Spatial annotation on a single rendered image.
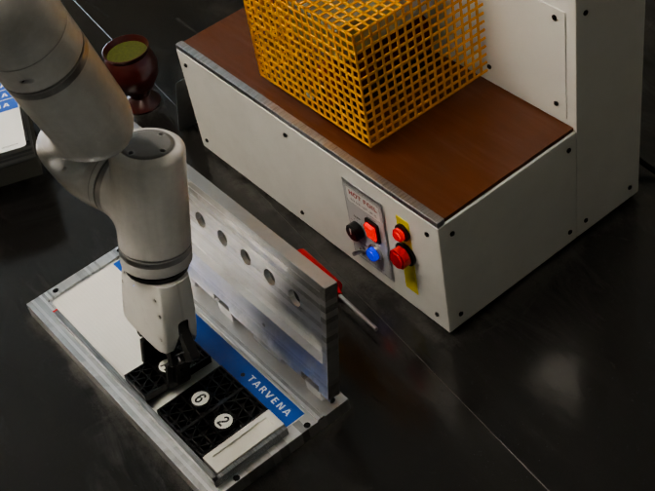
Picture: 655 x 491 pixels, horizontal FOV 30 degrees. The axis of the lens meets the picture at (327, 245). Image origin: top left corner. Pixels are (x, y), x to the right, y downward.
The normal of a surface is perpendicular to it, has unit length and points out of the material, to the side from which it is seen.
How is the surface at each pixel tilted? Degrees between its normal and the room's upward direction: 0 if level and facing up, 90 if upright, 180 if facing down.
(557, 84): 90
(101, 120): 97
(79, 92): 98
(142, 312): 78
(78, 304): 0
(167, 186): 89
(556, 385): 0
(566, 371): 0
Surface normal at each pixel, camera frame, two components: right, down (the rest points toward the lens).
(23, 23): 0.77, 0.49
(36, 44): 0.59, 0.62
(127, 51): -0.15, -0.70
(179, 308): 0.66, 0.37
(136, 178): -0.13, 0.59
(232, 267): -0.78, 0.40
